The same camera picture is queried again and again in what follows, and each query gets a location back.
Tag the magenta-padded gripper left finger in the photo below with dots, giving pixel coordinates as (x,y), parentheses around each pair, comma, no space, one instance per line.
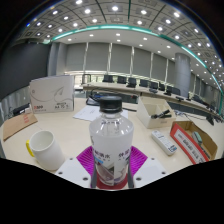
(75,170)

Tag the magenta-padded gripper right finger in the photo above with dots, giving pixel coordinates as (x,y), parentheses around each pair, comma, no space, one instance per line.
(146,168)

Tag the clear water bottle black cap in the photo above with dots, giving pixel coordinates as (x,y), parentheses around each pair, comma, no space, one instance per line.
(111,136)

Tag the open red-sided cardboard box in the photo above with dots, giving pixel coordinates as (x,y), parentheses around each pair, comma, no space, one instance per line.
(185,143)

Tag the open white cardboard box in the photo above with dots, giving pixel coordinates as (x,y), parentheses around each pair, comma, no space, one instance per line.
(148,115)

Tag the black tool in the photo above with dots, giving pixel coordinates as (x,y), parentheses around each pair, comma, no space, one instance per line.
(160,114)

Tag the white paper sheet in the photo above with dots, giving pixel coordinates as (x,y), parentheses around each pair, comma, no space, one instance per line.
(86,113)

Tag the grey-green tool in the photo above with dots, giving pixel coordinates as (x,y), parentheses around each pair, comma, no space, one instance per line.
(197,137)

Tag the flat brown cardboard sheet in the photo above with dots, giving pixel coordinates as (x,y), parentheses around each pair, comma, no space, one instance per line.
(18,125)

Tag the black bag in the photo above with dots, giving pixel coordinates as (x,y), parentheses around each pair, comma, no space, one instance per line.
(94,100)

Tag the white printed cardboard box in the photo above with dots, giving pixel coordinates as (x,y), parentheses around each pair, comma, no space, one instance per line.
(51,95)

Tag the long curved conference desk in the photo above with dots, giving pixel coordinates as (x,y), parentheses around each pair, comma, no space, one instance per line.
(113,87)

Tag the ceiling lights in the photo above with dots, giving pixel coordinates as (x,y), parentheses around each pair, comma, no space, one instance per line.
(115,8)

